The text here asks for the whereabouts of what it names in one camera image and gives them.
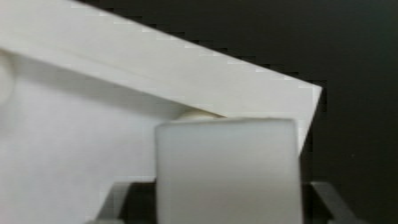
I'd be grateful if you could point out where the white table leg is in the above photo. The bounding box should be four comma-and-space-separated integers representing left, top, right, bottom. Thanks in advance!
154, 115, 304, 224

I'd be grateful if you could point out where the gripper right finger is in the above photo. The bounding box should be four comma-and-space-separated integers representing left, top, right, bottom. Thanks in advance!
304, 181, 362, 224

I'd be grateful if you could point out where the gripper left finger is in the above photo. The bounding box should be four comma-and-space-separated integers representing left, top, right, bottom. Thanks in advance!
87, 182, 156, 224

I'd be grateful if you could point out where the white square tabletop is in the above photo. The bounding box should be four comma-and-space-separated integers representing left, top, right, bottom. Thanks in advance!
0, 0, 321, 224

